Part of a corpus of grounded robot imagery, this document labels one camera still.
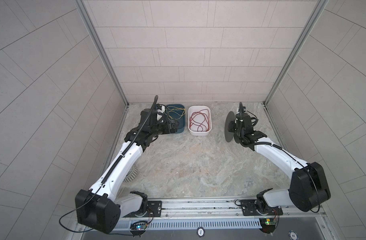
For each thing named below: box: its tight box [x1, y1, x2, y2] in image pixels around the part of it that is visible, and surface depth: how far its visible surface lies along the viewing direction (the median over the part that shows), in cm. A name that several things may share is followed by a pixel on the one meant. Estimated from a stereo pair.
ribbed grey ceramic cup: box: [123, 165, 138, 183], surface depth 77 cm
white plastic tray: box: [188, 105, 213, 136], surface depth 107 cm
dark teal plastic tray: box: [164, 104, 186, 134], surface depth 108 cm
